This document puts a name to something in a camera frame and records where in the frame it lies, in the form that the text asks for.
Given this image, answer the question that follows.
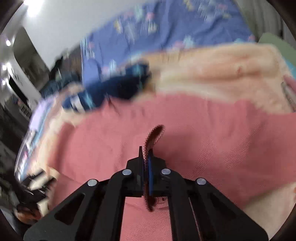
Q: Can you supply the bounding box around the navy star plush blanket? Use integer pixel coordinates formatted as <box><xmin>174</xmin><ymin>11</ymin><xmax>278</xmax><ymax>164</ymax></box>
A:
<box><xmin>62</xmin><ymin>63</ymin><xmax>151</xmax><ymax>113</ymax></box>

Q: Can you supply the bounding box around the blue tree print pillow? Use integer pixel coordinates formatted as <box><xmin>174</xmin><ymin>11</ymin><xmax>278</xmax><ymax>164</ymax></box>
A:
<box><xmin>81</xmin><ymin>1</ymin><xmax>255</xmax><ymax>85</ymax></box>

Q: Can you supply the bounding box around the left hand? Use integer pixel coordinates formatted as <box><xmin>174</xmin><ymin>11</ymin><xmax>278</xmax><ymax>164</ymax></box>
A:
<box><xmin>14</xmin><ymin>204</ymin><xmax>42</xmax><ymax>225</ymax></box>

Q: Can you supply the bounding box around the lilac printed bed sheet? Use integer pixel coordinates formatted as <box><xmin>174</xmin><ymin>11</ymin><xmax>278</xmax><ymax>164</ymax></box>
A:
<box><xmin>15</xmin><ymin>95</ymin><xmax>56</xmax><ymax>181</ymax></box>

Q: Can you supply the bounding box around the green pillow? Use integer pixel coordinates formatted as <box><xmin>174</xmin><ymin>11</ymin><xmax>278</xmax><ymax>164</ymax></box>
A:
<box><xmin>258</xmin><ymin>33</ymin><xmax>295</xmax><ymax>66</ymax></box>

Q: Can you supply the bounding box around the pink knit shirt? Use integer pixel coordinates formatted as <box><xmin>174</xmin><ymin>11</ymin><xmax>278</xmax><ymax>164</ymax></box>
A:
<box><xmin>49</xmin><ymin>95</ymin><xmax>295</xmax><ymax>237</ymax></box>

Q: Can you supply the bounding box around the folded pink clothes stack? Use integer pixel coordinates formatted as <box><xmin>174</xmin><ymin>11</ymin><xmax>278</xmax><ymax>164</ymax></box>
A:
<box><xmin>281</xmin><ymin>75</ymin><xmax>296</xmax><ymax>112</ymax></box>

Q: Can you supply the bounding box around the peach fleece blanket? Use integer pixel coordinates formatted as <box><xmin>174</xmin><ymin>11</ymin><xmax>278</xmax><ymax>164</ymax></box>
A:
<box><xmin>30</xmin><ymin>44</ymin><xmax>296</xmax><ymax>239</ymax></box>

